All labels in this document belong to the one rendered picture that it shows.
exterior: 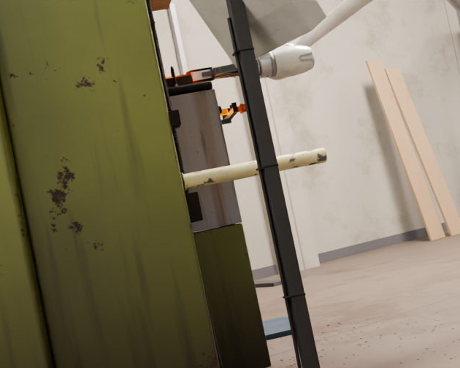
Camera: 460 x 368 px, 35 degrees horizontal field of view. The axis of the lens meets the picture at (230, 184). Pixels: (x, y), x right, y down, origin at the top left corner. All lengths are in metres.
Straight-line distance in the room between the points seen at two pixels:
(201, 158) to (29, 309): 0.77
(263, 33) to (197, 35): 3.86
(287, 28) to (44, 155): 0.74
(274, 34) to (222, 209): 0.63
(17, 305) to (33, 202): 0.29
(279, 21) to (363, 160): 4.59
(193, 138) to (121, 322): 0.67
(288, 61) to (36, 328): 1.27
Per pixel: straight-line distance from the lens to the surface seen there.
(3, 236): 1.97
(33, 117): 2.10
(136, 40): 2.14
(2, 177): 1.98
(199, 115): 2.40
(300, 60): 2.63
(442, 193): 6.42
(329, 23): 2.79
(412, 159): 6.38
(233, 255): 2.38
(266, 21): 2.04
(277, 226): 1.96
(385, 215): 6.61
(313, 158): 2.22
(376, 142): 6.67
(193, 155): 2.38
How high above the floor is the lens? 0.48
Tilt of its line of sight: 3 degrees up
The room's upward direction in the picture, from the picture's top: 12 degrees counter-clockwise
